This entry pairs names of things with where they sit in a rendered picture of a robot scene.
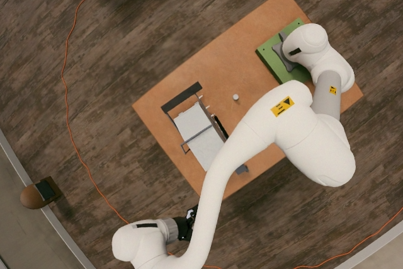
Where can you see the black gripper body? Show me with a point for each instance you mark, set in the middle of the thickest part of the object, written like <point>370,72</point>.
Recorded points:
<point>182,224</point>

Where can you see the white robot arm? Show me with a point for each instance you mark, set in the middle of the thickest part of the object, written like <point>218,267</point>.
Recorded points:
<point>287,116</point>

